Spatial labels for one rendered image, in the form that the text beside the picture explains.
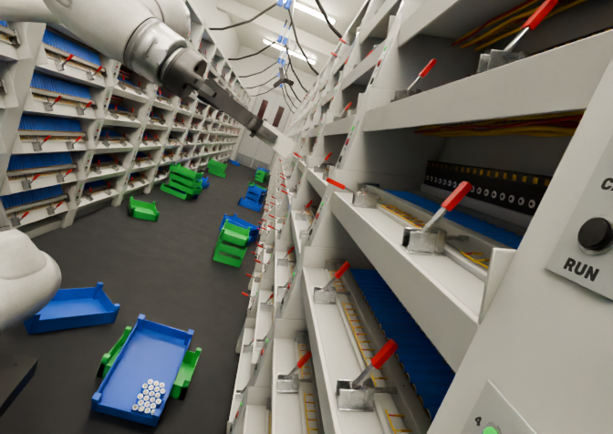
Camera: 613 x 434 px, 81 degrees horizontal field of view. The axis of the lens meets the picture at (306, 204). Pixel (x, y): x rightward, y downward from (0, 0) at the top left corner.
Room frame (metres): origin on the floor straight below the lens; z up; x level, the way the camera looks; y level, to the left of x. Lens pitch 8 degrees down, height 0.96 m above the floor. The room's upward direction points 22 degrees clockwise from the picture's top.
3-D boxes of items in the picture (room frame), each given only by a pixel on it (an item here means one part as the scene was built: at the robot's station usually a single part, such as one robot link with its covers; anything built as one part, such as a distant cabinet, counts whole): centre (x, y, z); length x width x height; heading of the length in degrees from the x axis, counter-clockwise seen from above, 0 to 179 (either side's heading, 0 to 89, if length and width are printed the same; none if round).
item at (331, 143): (1.57, -0.04, 0.86); 0.20 x 0.09 x 1.73; 98
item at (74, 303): (1.33, 0.74, 0.04); 0.30 x 0.20 x 0.08; 144
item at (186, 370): (1.21, 0.31, 0.04); 0.30 x 0.20 x 0.08; 98
